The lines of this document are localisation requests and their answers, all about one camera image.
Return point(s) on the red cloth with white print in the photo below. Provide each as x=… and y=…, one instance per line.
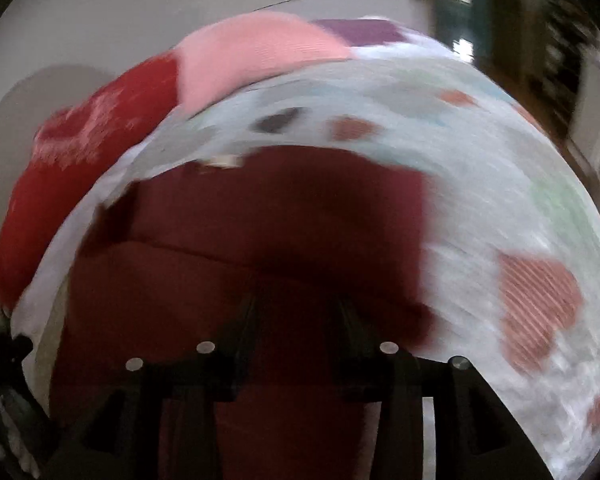
x=75, y=160

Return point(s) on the pink cloth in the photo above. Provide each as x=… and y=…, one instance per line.
x=250, y=60

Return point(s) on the dark shelf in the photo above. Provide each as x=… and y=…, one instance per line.
x=562, y=55

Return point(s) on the purple cloth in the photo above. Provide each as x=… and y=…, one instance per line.
x=360, y=31

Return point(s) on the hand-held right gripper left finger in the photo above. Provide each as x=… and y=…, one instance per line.
x=219, y=371

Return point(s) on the dark red garment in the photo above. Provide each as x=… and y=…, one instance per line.
x=290, y=230

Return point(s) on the white printed blanket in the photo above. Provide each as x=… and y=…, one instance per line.
x=485, y=195

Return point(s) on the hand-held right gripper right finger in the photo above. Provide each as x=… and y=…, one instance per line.
x=367, y=372

